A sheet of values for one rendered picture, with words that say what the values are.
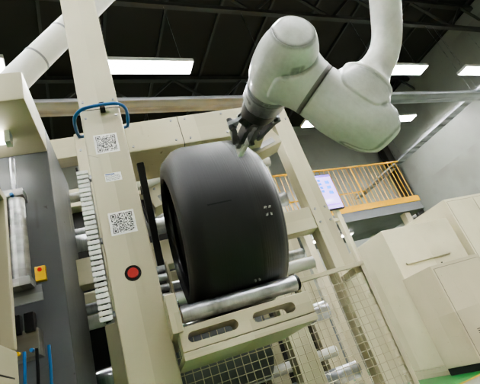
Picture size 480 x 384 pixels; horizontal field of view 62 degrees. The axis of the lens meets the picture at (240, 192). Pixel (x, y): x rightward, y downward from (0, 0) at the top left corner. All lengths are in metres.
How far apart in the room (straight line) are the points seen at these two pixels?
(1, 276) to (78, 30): 1.03
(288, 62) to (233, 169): 0.50
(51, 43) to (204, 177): 1.26
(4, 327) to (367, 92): 0.85
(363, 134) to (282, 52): 0.19
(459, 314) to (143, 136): 4.65
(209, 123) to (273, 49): 1.12
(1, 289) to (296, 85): 0.74
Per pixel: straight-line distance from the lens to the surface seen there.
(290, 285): 1.14
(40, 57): 2.10
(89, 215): 1.28
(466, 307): 5.75
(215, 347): 1.05
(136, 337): 1.14
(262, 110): 0.81
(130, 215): 1.25
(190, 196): 1.07
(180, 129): 1.74
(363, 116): 0.71
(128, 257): 1.20
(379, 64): 0.77
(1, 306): 1.01
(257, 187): 1.10
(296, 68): 0.70
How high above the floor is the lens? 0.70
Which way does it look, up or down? 24 degrees up
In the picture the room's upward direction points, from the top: 19 degrees counter-clockwise
